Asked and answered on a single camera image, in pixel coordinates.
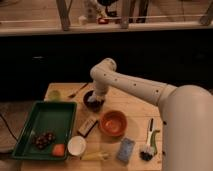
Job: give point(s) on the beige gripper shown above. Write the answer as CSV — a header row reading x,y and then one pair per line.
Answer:
x,y
99,93

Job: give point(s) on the grey towel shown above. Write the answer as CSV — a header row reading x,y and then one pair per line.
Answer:
x,y
93,99

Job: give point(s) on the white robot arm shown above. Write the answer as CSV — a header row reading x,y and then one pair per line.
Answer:
x,y
186,113

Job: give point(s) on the purple bowl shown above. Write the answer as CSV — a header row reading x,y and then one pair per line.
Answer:
x,y
92,106

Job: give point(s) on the orange bowl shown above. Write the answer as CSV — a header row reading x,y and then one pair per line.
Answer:
x,y
113,123

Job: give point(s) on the white small bowl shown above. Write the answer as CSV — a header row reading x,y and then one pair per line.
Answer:
x,y
76,146

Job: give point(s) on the green cup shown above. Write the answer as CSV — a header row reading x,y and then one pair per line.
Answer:
x,y
54,95

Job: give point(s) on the blue sponge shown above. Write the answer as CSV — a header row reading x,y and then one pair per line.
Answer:
x,y
125,150

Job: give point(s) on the yellow banana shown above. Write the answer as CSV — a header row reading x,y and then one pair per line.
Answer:
x,y
98,156

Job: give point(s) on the red object on shelf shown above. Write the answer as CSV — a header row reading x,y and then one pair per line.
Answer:
x,y
103,21

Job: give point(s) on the orange carrot piece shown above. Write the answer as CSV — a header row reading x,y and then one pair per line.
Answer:
x,y
58,150

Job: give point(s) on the dark grapes bunch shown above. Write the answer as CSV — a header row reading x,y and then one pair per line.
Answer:
x,y
43,140

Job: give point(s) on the green handled dish brush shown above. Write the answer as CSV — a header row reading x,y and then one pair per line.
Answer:
x,y
149,149

